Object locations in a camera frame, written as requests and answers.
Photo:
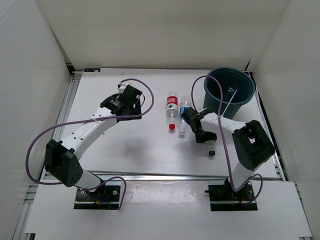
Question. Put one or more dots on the dark label plastic bottle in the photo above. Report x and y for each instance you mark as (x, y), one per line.
(211, 149)

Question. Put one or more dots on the aluminium table frame rail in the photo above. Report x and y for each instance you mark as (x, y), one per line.
(69, 96)

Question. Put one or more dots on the dark green plastic bin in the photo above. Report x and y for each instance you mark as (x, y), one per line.
(216, 85)

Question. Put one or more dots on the red label plastic bottle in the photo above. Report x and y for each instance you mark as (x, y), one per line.
(172, 111)

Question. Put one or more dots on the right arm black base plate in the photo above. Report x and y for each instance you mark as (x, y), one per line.
(223, 200)

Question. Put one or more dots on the blue label crushed bottle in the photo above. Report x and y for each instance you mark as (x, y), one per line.
(185, 103)

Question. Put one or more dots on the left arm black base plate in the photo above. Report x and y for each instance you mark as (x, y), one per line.
(108, 200)

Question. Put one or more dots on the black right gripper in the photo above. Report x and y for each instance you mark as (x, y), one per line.
(201, 139)

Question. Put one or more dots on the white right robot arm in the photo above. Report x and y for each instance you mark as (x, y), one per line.
(252, 145)

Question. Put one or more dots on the blue sticker label left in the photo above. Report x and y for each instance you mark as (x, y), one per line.
(92, 70)

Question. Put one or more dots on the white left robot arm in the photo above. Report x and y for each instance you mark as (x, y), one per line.
(62, 157)

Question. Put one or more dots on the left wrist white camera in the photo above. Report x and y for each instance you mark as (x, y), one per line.
(122, 86)

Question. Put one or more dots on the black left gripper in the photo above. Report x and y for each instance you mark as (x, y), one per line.
(136, 110)

